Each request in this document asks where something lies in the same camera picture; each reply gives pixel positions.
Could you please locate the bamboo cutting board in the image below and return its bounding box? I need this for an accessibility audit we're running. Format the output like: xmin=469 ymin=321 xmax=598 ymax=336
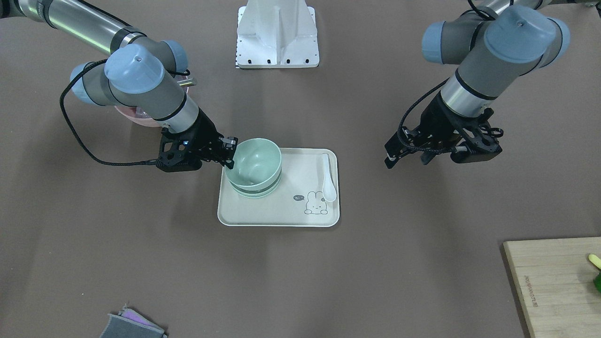
xmin=503 ymin=236 xmax=601 ymax=338

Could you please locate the yellow plastic knife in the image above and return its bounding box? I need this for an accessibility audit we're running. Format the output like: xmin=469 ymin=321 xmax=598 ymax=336
xmin=587 ymin=253 xmax=601 ymax=270

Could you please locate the white ceramic spoon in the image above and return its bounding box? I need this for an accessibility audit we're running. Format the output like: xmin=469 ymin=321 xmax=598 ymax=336
xmin=321 ymin=154 xmax=338 ymax=202

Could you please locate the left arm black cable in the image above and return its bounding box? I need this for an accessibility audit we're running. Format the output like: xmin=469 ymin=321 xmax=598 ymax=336
xmin=397 ymin=77 xmax=470 ymax=154

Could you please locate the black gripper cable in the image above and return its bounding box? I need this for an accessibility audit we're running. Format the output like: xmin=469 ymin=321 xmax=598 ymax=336
xmin=59 ymin=58 xmax=193 ymax=168

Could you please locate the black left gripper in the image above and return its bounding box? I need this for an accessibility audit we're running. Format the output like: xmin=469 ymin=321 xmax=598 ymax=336
xmin=385 ymin=94 xmax=504 ymax=169

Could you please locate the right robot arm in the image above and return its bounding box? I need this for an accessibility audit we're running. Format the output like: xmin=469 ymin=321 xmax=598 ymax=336
xmin=1 ymin=0 xmax=238 ymax=172

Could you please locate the green bowl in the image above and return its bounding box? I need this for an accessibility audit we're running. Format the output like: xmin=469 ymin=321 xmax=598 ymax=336
xmin=224 ymin=138 xmax=283 ymax=191
xmin=230 ymin=175 xmax=282 ymax=198

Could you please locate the green lime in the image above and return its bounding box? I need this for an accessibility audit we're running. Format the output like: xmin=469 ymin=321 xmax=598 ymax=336
xmin=593 ymin=272 xmax=601 ymax=293

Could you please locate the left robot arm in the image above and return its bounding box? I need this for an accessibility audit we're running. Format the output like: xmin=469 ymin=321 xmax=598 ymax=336
xmin=385 ymin=0 xmax=571 ymax=169

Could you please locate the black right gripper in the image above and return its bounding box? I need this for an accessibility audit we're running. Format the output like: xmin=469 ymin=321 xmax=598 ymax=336
xmin=156 ymin=109 xmax=239 ymax=172

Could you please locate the grey folded cloth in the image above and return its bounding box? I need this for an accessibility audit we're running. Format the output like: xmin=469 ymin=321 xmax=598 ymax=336
xmin=100 ymin=306 xmax=168 ymax=338

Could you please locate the cream serving tray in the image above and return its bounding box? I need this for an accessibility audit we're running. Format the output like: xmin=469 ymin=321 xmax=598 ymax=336
xmin=217 ymin=148 xmax=340 ymax=228

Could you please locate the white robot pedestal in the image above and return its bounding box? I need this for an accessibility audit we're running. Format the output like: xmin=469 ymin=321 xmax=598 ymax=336
xmin=235 ymin=0 xmax=320 ymax=70

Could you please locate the pink bowl with ice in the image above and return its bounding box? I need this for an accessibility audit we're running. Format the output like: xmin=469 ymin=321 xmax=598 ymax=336
xmin=114 ymin=84 xmax=190 ymax=128

